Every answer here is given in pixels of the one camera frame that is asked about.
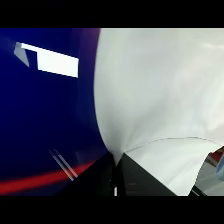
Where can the light blue garment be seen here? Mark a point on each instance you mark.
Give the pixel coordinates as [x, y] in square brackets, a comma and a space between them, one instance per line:
[220, 168]

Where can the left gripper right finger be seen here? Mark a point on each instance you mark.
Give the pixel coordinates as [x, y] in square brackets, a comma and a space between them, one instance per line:
[136, 180]

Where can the white garment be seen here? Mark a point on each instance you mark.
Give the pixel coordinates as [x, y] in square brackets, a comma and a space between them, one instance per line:
[150, 90]

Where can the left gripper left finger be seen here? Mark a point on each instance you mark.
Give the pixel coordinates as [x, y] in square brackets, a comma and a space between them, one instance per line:
[100, 181]

